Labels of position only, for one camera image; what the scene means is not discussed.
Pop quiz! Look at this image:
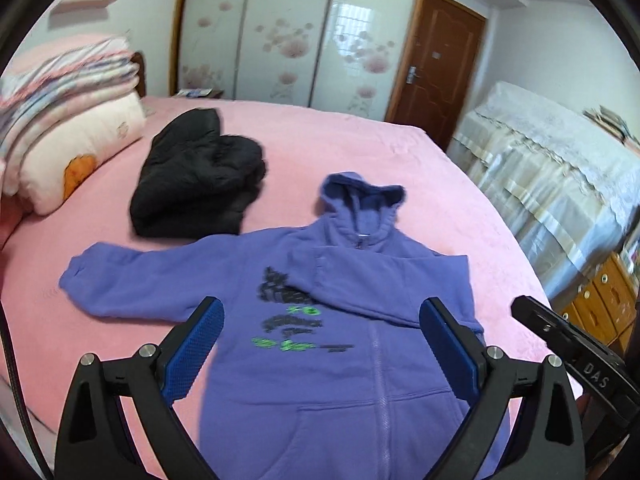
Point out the black cable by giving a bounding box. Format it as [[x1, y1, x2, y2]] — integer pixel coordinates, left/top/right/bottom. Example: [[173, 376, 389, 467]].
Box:
[[0, 305, 53, 480]]

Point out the wooden drawer cabinet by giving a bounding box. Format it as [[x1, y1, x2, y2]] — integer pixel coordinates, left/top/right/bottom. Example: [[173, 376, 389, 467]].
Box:
[[557, 252, 640, 356]]

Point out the black padded jacket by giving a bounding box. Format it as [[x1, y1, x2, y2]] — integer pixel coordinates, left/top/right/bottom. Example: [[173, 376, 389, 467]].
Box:
[[129, 107, 267, 240]]

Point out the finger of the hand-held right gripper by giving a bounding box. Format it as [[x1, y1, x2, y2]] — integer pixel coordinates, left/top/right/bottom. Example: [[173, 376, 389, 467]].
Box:
[[510, 295, 577, 362]]

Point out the stack of books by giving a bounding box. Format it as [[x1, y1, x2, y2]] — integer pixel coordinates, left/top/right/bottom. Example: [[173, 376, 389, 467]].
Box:
[[582, 105, 640, 155]]

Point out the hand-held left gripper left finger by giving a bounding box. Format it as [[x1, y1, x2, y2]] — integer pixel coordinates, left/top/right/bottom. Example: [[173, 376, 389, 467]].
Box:
[[54, 296, 225, 480]]

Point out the brown wooden door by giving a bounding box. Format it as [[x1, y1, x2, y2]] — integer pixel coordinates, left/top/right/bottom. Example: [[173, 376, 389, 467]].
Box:
[[385, 0, 488, 153]]

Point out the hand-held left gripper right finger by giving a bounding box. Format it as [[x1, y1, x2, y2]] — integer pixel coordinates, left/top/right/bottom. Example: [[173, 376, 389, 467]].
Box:
[[419, 296, 587, 480]]

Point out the pink bed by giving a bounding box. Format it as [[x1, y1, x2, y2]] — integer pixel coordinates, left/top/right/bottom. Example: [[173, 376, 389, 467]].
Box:
[[0, 95, 586, 480]]

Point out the floral sliding door wardrobe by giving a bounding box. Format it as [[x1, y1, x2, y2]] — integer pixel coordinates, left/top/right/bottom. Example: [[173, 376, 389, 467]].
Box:
[[167, 0, 431, 122]]

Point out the wooden headboard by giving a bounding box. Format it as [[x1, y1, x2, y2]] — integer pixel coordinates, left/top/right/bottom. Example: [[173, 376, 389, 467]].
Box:
[[131, 51, 149, 98]]

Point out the lace-covered furniture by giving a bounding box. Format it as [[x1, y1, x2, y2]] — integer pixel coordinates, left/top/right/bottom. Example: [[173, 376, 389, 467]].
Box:
[[447, 80, 640, 302]]

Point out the pink wall shelf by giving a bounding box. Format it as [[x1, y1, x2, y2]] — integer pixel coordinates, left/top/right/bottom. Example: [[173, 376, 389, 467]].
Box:
[[52, 0, 121, 16]]

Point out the cream pillow with orange print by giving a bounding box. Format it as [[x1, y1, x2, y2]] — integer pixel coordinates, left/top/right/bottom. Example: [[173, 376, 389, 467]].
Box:
[[17, 91, 147, 216]]

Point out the striped folded quilt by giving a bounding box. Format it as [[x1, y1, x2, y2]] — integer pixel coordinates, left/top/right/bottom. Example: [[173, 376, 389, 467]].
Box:
[[0, 35, 142, 161]]

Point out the purple zip hoodie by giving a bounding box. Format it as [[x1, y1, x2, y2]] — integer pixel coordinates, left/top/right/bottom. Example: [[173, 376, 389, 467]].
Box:
[[59, 171, 511, 480]]

